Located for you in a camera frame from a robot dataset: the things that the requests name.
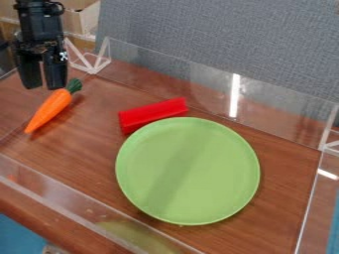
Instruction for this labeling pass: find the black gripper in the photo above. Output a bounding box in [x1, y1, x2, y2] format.
[13, 36, 70, 90]

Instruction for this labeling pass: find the orange toy carrot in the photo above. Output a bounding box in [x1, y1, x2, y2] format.
[25, 78, 83, 134]

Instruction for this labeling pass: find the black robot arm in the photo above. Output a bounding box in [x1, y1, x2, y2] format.
[14, 0, 69, 90]

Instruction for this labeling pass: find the green plate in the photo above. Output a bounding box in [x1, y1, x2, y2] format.
[115, 117, 261, 225]

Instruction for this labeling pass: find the wooden shelf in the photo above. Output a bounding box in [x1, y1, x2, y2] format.
[0, 17, 21, 52]

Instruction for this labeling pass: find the cardboard box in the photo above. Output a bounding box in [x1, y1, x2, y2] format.
[0, 0, 101, 35]

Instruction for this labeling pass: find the red block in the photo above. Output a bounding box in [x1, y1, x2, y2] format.
[118, 97, 189, 134]

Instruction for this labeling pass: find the clear acrylic corner bracket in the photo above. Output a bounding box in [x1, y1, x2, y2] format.
[66, 38, 111, 74]

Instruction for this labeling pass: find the clear acrylic tray wall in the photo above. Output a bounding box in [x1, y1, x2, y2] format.
[0, 40, 339, 254]

